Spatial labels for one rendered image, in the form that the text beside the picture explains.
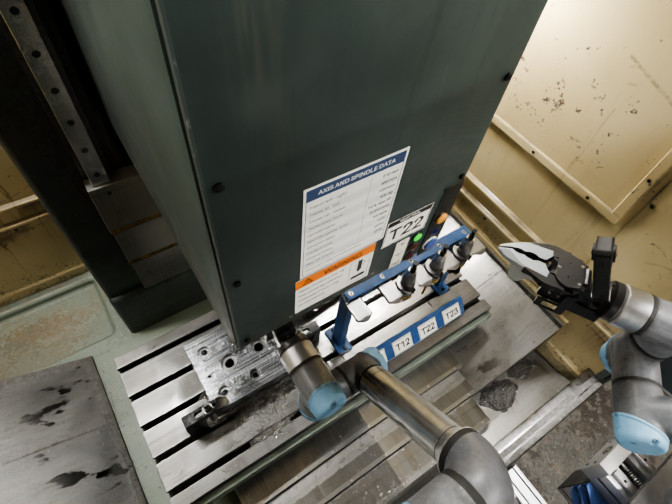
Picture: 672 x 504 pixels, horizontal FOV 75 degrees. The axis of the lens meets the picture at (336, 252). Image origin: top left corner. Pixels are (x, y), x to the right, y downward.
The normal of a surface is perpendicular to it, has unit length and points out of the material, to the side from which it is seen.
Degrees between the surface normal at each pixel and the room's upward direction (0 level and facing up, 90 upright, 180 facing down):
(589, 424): 0
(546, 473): 0
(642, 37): 90
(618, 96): 90
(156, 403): 0
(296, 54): 90
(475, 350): 24
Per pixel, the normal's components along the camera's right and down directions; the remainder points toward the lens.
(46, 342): 0.09, -0.56
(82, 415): 0.43, -0.68
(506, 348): -0.26, -0.35
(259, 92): 0.54, 0.72
